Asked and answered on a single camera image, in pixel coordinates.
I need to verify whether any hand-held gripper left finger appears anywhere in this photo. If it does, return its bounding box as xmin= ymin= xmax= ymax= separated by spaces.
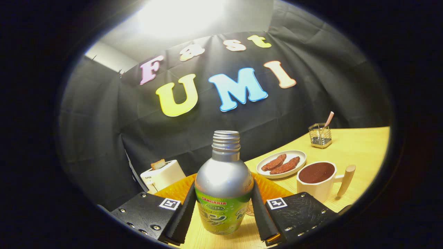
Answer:
xmin=110 ymin=173 xmax=198 ymax=246

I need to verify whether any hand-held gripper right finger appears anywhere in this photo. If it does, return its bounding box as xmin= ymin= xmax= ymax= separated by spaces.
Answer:
xmin=251 ymin=172 xmax=352 ymax=247

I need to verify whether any silver bottle with green label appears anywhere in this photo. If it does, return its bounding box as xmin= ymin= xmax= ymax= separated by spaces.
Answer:
xmin=195 ymin=130 xmax=254 ymax=236

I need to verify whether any white cup with wooden handle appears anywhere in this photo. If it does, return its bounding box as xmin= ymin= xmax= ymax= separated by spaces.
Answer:
xmin=297 ymin=161 xmax=356 ymax=204

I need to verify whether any white toaster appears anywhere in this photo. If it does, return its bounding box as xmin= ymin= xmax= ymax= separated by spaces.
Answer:
xmin=140 ymin=160 xmax=186 ymax=194

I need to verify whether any brown sausage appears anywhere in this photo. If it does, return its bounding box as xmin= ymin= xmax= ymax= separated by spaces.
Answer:
xmin=269 ymin=156 xmax=301 ymax=175
xmin=261 ymin=154 xmax=287 ymax=172

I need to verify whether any white oval plate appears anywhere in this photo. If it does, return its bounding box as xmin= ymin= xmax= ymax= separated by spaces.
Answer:
xmin=256 ymin=150 xmax=307 ymax=179

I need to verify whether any wooden table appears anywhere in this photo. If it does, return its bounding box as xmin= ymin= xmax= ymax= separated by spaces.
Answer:
xmin=147 ymin=126 xmax=390 ymax=249

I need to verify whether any wire basket holder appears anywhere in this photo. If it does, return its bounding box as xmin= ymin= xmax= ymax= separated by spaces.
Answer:
xmin=308 ymin=123 xmax=333 ymax=149

